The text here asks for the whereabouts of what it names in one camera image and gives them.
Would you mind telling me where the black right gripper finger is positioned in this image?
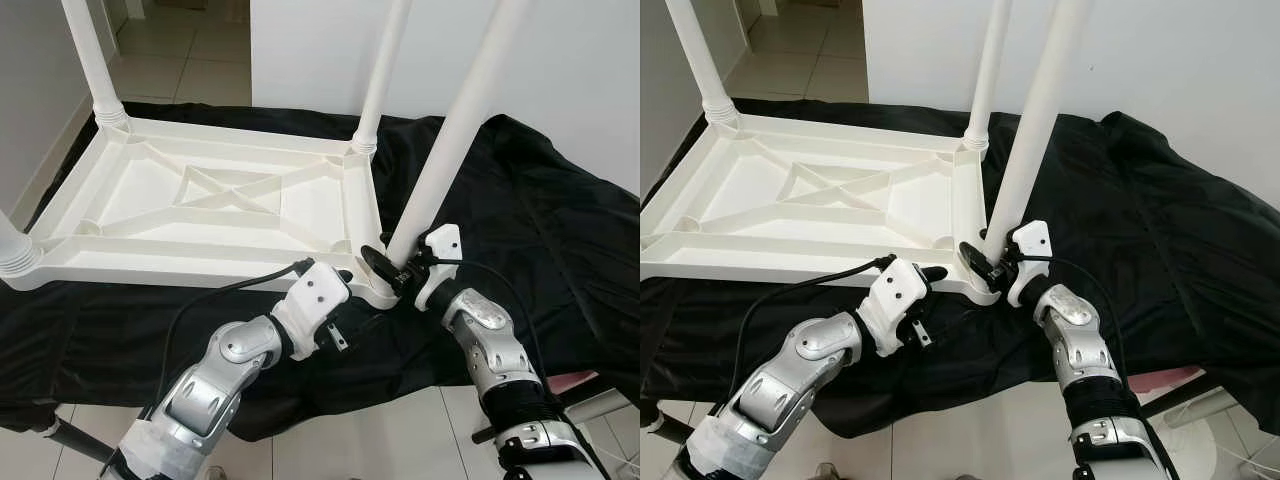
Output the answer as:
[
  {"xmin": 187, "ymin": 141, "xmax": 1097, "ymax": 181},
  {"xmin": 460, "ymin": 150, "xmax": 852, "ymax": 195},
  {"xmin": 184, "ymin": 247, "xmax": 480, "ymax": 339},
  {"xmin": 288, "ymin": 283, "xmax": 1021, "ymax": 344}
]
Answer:
[
  {"xmin": 957, "ymin": 239, "xmax": 1002, "ymax": 293},
  {"xmin": 359, "ymin": 244, "xmax": 408, "ymax": 298}
]

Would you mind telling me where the white plastic table top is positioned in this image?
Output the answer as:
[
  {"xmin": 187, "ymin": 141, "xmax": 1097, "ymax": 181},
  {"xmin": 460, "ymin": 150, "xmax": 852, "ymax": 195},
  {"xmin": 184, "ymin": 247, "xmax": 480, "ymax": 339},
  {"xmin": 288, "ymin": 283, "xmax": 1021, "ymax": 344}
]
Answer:
[
  {"xmin": 640, "ymin": 112, "xmax": 1002, "ymax": 307},
  {"xmin": 0, "ymin": 115, "xmax": 402, "ymax": 310}
]

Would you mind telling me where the white plastic table leg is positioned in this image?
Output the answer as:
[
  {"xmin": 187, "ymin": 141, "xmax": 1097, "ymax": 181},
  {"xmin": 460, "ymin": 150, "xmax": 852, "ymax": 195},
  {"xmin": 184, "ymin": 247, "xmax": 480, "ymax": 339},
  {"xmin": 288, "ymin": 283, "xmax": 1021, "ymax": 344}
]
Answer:
[
  {"xmin": 385, "ymin": 0, "xmax": 532, "ymax": 267},
  {"xmin": 60, "ymin": 0, "xmax": 132, "ymax": 130},
  {"xmin": 961, "ymin": 0, "xmax": 1014, "ymax": 152},
  {"xmin": 985, "ymin": 0, "xmax": 1094, "ymax": 264},
  {"xmin": 664, "ymin": 0, "xmax": 742, "ymax": 127},
  {"xmin": 0, "ymin": 210, "xmax": 44, "ymax": 287},
  {"xmin": 351, "ymin": 0, "xmax": 414, "ymax": 157}
]

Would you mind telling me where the black table cloth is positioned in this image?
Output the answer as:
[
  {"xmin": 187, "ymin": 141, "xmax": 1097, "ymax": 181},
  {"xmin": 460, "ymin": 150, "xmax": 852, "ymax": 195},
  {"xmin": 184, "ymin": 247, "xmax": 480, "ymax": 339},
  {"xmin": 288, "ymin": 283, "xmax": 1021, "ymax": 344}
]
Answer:
[
  {"xmin": 640, "ymin": 98, "xmax": 1280, "ymax": 439},
  {"xmin": 0, "ymin": 100, "xmax": 641, "ymax": 443}
]

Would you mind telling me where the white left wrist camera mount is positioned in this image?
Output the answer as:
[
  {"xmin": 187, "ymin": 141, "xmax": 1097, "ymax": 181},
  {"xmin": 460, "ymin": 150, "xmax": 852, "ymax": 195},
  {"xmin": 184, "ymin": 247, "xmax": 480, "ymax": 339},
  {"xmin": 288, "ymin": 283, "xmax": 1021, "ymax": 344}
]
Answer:
[
  {"xmin": 857, "ymin": 257, "xmax": 932, "ymax": 359},
  {"xmin": 270, "ymin": 262, "xmax": 354, "ymax": 362}
]

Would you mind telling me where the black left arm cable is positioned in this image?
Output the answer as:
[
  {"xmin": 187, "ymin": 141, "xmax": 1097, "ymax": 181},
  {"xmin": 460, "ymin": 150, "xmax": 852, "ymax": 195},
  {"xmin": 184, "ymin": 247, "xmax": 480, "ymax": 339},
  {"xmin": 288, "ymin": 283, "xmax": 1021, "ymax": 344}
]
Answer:
[
  {"xmin": 728, "ymin": 254, "xmax": 899, "ymax": 403},
  {"xmin": 148, "ymin": 257, "xmax": 317, "ymax": 417}
]

